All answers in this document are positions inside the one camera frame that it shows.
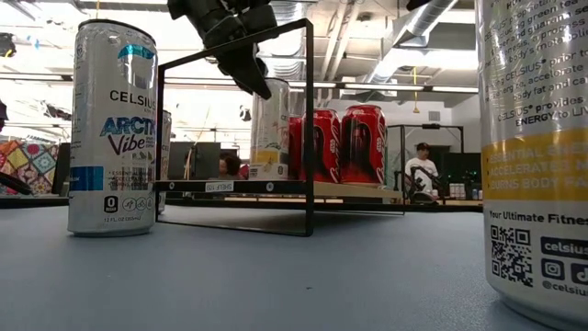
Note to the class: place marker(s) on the long ceiling light strip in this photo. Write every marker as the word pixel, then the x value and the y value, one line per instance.
pixel 390 86

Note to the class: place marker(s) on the red Coca-Cola Star Wars can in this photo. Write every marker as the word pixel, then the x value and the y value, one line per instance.
pixel 365 144

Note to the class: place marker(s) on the black low partition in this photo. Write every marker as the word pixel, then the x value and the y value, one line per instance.
pixel 62 167

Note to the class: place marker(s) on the dark ceiling-hung object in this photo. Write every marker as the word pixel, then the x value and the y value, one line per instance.
pixel 5 43

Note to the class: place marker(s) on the person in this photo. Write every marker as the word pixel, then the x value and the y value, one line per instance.
pixel 231 165
pixel 421 166

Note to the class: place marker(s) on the black background metal frame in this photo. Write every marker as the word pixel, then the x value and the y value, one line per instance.
pixel 432 125

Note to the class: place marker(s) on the orange hanging pendant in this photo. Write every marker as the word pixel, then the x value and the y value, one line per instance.
pixel 415 109

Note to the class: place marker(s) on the black cabinet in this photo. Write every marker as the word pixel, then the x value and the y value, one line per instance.
pixel 202 161

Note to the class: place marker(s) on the background wooden workbench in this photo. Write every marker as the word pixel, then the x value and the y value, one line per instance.
pixel 464 202

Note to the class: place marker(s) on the black background robot arm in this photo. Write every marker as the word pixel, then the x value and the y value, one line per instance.
pixel 413 186

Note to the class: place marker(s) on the silver ventilation duct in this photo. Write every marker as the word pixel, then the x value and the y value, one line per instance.
pixel 427 18

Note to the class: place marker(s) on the Celsius Arctic Vibe can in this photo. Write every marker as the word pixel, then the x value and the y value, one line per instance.
pixel 112 138

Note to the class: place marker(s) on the colourful patchwork cloth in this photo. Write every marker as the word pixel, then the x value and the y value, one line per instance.
pixel 27 165

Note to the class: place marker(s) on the white Celsius can yellow band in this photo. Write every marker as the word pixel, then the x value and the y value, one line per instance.
pixel 533 161

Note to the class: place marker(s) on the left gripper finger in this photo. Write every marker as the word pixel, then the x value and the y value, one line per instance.
pixel 248 69

